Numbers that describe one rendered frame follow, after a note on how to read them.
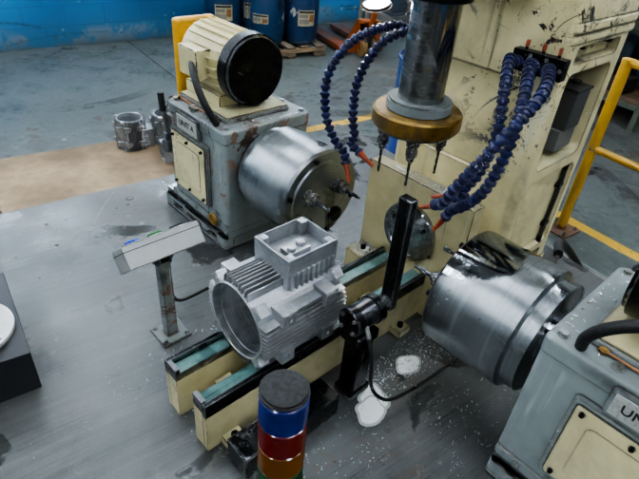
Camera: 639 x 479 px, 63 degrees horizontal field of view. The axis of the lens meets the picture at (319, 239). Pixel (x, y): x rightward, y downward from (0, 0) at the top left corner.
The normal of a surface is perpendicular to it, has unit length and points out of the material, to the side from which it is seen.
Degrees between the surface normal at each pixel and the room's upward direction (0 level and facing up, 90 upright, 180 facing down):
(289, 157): 32
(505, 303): 43
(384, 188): 90
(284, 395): 0
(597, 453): 90
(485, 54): 90
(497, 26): 90
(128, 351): 0
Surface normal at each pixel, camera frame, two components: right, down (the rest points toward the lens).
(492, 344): -0.70, 0.15
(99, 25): 0.57, 0.50
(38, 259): 0.07, -0.82
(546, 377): -0.74, 0.33
